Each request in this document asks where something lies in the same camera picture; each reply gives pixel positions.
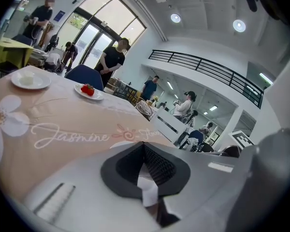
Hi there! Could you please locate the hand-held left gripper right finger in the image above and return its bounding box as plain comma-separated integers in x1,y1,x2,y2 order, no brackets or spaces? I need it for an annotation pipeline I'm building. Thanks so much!
144,142,191,198

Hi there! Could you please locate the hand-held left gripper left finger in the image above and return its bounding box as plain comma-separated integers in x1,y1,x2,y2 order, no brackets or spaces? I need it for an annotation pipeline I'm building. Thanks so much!
101,141,145,199

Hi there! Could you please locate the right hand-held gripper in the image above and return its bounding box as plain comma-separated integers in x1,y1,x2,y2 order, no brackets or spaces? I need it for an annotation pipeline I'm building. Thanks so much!
228,130,256,151

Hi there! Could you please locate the table with pink tablecloth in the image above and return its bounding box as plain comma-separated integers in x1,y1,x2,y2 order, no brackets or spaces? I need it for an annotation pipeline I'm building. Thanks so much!
0,65,178,204

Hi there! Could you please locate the dark blue chair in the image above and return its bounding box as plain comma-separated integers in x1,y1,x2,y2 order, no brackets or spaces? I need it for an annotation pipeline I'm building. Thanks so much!
183,129,205,152
64,64,104,92

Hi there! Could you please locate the white wooden chair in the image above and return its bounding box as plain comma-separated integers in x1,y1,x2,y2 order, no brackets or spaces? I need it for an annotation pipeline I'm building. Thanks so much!
149,105,193,144

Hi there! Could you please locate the long black railing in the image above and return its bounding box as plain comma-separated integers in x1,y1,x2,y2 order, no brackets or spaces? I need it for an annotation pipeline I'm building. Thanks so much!
148,49,264,109

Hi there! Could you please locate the white food block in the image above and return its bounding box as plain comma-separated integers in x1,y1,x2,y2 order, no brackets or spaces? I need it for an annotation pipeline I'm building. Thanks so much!
19,71,35,86

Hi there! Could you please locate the large glass door window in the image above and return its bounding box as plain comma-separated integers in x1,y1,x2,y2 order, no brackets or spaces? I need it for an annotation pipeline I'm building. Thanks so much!
62,0,146,70

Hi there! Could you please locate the table with yellow cloth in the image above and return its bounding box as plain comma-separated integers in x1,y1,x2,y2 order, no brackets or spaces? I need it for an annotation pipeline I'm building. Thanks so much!
0,39,35,70

